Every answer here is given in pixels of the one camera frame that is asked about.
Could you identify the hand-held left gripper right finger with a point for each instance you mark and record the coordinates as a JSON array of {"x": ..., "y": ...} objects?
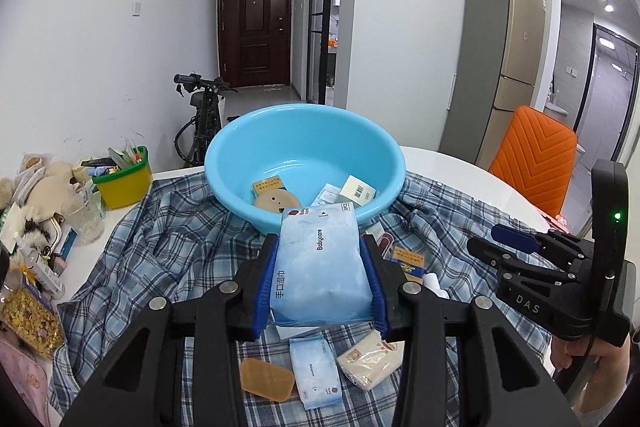
[{"x": 376, "y": 299}]

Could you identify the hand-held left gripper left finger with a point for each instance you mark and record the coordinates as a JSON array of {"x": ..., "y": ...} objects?
[{"x": 263, "y": 302}]

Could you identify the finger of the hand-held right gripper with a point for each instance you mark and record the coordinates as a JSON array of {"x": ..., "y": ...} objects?
[
  {"x": 515, "y": 235},
  {"x": 510, "y": 259}
]

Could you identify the blue wet wipes pack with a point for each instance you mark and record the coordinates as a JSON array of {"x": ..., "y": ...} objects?
[{"x": 320, "y": 267}]

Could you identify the tan waffle pad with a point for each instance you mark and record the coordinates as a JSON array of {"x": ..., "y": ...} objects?
[{"x": 266, "y": 379}]

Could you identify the blue plastic basin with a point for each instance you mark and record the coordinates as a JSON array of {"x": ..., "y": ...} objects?
[{"x": 300, "y": 142}]

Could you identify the person's right hand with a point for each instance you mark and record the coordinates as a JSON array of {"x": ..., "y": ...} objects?
[{"x": 614, "y": 363}]

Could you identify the yellow label packet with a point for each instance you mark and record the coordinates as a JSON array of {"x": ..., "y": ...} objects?
[
  {"x": 267, "y": 186},
  {"x": 409, "y": 264}
]

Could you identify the beige snack packet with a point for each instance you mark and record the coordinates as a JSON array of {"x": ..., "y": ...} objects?
[{"x": 370, "y": 359}]

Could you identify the white tube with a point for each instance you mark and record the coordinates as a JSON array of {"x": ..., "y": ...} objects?
[{"x": 435, "y": 285}]

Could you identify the orange chair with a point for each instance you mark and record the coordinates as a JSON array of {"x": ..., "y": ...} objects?
[{"x": 537, "y": 162}]

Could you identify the small blue wipes pack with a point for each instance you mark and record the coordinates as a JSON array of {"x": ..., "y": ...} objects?
[{"x": 315, "y": 372}]

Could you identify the round beige face disc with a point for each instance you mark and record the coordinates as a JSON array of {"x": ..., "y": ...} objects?
[{"x": 275, "y": 203}]

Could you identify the blue plaid shirt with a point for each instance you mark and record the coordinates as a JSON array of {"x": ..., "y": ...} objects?
[{"x": 175, "y": 247}]

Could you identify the cream barcode box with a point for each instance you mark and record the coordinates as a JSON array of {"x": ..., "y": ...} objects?
[{"x": 357, "y": 191}]

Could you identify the small white box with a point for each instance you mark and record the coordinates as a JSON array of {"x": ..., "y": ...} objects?
[{"x": 327, "y": 195}]

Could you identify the grey and gold refrigerator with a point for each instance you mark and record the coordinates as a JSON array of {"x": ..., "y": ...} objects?
[{"x": 505, "y": 72}]

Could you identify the green and yellow bucket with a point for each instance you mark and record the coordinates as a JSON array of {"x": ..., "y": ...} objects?
[{"x": 122, "y": 187}]

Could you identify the black electric scooter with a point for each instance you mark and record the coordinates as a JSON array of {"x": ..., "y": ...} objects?
[{"x": 205, "y": 122}]

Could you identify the clear glass cup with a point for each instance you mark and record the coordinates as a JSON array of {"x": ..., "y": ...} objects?
[{"x": 85, "y": 219}]

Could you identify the white spray bottle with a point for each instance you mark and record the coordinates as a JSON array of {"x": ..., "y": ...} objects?
[{"x": 42, "y": 269}]

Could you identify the granola snack bag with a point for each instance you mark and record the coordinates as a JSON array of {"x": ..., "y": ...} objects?
[{"x": 32, "y": 319}]

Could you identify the beige plush toy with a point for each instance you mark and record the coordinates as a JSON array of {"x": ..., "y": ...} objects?
[{"x": 47, "y": 197}]

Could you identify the pink floral pouch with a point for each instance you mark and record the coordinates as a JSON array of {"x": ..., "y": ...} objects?
[{"x": 20, "y": 382}]

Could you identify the dark brown door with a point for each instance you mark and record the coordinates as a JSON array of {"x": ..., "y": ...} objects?
[{"x": 255, "y": 27}]

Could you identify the black framed glass door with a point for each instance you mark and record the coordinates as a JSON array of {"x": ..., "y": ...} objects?
[{"x": 320, "y": 22}]

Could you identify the white wall switch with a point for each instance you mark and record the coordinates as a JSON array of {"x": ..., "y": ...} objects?
[{"x": 137, "y": 7}]

